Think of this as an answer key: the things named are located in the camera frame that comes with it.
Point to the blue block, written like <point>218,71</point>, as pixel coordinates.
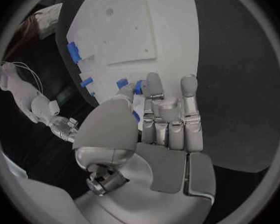
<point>122,83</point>

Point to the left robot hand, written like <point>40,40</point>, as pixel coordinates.
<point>140,171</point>

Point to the blue peg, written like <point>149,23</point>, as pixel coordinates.
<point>92,94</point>

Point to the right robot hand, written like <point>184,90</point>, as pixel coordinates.
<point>64,128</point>

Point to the white task board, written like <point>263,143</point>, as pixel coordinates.
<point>130,31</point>

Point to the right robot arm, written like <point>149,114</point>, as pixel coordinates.
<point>20,89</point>

